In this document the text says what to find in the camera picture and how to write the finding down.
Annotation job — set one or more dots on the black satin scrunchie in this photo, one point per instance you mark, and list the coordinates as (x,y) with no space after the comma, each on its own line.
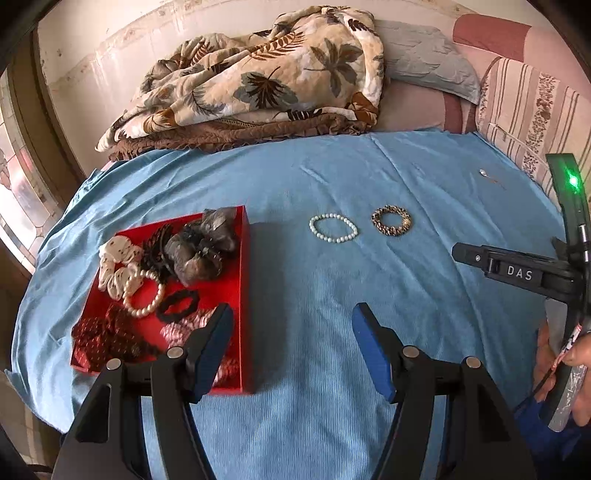
(178,307)

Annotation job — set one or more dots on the small silver pin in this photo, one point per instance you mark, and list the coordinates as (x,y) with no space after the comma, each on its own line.
(482,172)

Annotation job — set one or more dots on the blue bed sheet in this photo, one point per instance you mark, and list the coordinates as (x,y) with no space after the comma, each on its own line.
(314,346)

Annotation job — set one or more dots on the grey pillow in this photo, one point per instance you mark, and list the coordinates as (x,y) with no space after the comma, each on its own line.
(425,55)

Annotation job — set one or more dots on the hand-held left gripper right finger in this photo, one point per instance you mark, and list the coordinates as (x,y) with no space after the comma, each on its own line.
(374,355)

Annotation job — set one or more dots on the leopard print scrunchie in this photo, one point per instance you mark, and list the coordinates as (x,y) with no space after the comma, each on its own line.
(383,226)

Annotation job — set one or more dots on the striped floral pillow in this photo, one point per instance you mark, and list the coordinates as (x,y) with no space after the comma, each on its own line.
(531,110)

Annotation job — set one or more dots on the red polka dot scrunchie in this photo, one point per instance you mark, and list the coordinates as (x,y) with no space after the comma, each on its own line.
(111,339)

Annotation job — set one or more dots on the person's right hand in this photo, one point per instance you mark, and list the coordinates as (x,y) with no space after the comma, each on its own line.
(582,392)

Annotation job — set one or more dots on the leaf print blanket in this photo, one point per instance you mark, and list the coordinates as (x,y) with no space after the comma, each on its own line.
(286,78)

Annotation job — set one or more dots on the red cardboard box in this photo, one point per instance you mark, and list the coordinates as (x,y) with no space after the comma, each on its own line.
(240,286)

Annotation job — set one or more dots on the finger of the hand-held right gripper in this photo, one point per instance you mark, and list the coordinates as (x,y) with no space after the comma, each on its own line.
(508,267)

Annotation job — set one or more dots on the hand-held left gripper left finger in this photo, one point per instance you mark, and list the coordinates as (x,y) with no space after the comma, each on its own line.
(210,355)

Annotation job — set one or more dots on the black rhinestone hair claw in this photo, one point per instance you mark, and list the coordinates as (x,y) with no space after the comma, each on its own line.
(154,251)

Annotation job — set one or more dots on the stained glass window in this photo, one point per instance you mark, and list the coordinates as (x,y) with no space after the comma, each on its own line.
(23,184)

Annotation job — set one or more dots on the white cherry print scrunchie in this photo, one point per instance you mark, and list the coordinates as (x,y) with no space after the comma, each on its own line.
(117,267)

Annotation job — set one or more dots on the dark gauzy scrunchie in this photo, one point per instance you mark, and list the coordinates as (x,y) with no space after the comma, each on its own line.
(198,249)

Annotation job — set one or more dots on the red white plaid scrunchie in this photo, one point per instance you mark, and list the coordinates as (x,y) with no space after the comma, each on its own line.
(184,325)

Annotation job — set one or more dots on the pink bed cover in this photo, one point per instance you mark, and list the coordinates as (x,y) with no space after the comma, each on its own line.
(415,110)

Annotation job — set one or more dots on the brown quilted blanket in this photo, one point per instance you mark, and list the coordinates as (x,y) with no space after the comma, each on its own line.
(231,136)

